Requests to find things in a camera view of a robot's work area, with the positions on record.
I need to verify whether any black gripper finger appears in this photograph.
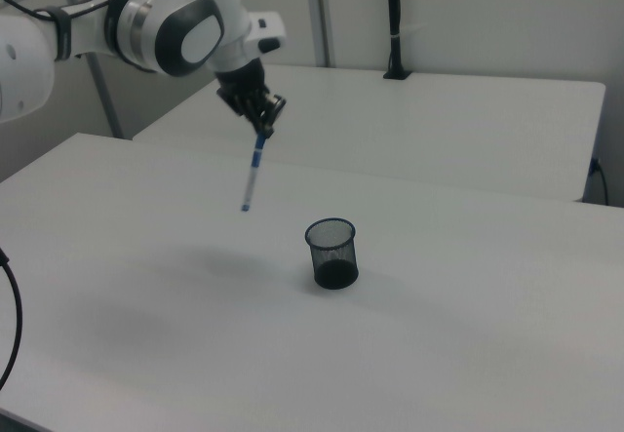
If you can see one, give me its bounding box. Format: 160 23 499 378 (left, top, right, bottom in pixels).
242 93 270 137
262 93 289 138

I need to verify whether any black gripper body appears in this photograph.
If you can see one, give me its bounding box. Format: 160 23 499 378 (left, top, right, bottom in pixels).
215 59 272 117

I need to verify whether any blue and white marker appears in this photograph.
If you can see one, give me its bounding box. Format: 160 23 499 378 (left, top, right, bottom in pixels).
240 132 268 214

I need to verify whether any black pole with clamp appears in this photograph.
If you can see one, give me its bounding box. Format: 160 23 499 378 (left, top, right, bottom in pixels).
382 0 413 81

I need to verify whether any white side table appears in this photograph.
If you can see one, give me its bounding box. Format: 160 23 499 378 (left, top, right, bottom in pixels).
132 64 606 204

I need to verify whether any black mesh pen cup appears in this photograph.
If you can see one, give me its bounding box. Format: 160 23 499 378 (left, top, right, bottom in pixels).
305 216 361 291

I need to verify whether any grey vertical wall profile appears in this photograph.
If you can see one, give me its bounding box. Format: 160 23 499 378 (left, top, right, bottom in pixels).
304 0 337 68

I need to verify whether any grey slanted frame post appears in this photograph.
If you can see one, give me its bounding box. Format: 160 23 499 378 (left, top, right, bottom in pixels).
55 0 124 139

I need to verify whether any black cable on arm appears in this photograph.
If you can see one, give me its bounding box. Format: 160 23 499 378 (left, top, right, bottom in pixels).
0 0 121 26

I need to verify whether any thick black looping cable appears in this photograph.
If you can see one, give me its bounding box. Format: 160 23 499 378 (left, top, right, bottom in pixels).
0 245 24 390

